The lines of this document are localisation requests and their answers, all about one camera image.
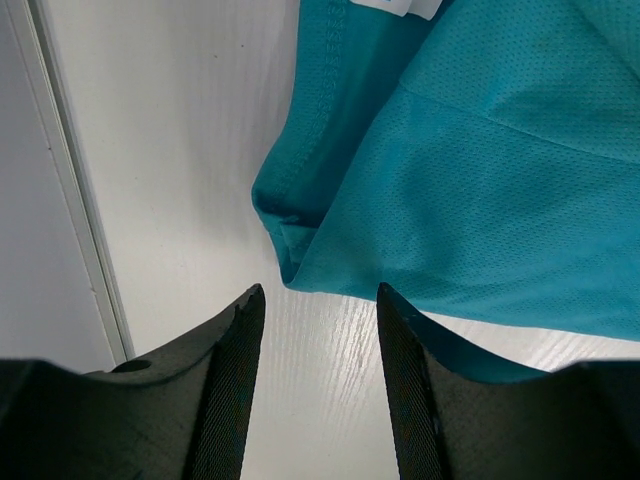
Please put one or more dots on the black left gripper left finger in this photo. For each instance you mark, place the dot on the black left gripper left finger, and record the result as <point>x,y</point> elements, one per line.
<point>180,411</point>

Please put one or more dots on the left aluminium frame post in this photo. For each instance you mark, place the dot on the left aluminium frame post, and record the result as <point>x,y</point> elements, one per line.
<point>35,41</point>

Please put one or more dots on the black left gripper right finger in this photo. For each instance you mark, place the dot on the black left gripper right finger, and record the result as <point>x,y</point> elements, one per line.
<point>459,411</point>

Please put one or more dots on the teal t shirt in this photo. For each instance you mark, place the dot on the teal t shirt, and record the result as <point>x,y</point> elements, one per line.
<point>484,163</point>

